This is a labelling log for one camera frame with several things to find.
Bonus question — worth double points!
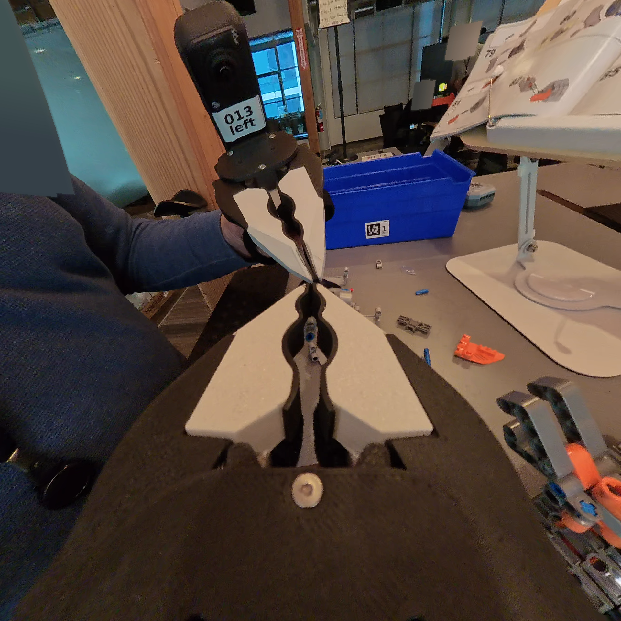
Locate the person's clothed body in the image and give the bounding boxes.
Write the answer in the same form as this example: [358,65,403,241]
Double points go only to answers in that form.
[0,175,190,621]

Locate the wooden pillar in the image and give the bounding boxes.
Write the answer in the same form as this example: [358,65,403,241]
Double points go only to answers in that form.
[49,0,234,311]

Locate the white hanging paper sheet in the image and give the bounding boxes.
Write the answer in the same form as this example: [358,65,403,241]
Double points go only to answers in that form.
[318,0,350,29]

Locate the person's left forearm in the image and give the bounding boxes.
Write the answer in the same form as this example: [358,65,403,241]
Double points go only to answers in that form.
[112,209,253,294]

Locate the white book stand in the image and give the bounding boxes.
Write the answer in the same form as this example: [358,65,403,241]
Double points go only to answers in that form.
[446,114,621,378]

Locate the orange wedge brick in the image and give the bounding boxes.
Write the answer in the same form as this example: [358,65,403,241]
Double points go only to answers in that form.
[453,335,505,365]

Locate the grey orange tracked toy robot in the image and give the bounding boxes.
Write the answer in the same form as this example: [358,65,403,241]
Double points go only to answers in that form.
[497,377,621,612]

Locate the grey two-hole connector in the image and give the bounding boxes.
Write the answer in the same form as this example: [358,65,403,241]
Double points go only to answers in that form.
[303,318,321,365]

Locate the black monitor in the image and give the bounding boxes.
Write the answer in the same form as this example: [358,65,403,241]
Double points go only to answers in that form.
[421,43,462,83]

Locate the person's left hand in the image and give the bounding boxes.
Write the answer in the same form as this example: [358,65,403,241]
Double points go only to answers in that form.
[220,212,277,267]

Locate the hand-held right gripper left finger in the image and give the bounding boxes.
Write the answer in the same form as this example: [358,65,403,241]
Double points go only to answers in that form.
[185,285,312,467]

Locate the black pole stand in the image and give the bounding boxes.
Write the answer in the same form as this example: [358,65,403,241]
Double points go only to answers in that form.
[335,24,350,161]

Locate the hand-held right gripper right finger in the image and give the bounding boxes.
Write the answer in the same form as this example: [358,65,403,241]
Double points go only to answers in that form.
[314,284,433,466]

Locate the grey toy control hub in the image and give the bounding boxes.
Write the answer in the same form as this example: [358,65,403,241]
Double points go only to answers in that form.
[463,182,496,209]

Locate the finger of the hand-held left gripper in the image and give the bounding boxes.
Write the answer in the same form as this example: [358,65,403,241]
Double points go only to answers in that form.
[233,187,315,283]
[279,166,328,283]

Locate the open instruction booklet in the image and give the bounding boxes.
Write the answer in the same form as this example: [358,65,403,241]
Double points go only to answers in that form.
[431,0,621,141]

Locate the black chair armrest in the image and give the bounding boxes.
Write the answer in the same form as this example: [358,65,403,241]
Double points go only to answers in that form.
[154,189,209,218]

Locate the blue plastic bin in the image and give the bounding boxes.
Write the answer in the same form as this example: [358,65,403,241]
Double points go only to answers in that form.
[322,149,476,250]

